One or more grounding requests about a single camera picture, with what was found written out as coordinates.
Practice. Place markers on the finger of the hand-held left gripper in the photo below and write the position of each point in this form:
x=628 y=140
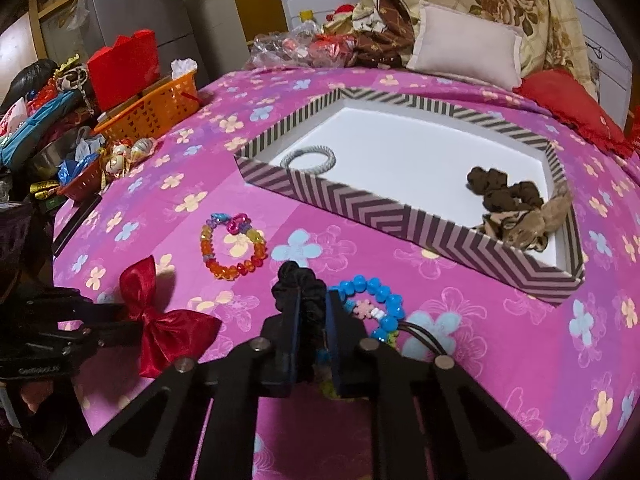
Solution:
x=117 y=335
x=107 y=310

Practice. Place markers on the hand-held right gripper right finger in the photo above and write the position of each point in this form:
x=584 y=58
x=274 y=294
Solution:
x=336 y=340

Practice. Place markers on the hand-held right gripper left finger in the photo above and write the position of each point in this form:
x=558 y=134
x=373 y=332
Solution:
x=292 y=330

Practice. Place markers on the red satin bow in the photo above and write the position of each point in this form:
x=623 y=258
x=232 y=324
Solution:
x=167 y=335

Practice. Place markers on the black scrunchie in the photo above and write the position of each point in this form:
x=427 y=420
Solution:
x=290 y=275

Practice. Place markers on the striped cardboard box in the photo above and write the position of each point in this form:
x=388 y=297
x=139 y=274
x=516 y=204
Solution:
x=375 y=210

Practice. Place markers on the small red basket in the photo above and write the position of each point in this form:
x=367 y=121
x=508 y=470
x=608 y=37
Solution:
x=85 y=185

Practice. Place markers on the blue plastic bag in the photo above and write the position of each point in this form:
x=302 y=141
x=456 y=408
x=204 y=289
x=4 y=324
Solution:
x=75 y=167

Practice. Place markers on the patterned ornament ball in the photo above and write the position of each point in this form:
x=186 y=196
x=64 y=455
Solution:
x=117 y=161
x=142 y=149

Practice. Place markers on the blue fabric bag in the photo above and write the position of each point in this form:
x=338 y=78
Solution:
x=40 y=125

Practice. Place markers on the orange plastic basket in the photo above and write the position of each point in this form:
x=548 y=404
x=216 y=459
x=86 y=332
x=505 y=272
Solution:
x=150 y=110

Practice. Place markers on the tan patterned scrunchie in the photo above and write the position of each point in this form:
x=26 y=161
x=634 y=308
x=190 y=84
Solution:
x=520 y=230

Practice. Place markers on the brown scrunchie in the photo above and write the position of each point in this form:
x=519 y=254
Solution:
x=492 y=185

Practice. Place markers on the red paper bag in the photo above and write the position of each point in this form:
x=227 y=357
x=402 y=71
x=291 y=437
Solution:
x=122 y=70

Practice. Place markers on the white tissue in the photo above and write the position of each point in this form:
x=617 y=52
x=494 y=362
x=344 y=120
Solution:
x=184 y=67

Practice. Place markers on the clear plastic bag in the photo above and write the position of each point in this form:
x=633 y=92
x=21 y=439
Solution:
x=280 y=47

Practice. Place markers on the grey refrigerator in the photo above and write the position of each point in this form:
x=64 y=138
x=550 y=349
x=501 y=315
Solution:
x=145 y=0

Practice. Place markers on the yellow bottle cap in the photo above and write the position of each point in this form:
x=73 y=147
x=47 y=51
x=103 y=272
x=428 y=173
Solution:
x=306 y=16

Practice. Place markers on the white pillow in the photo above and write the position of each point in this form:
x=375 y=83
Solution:
x=465 y=45

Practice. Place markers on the red ruffled pillow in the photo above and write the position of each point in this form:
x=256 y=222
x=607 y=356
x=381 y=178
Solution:
x=565 y=105

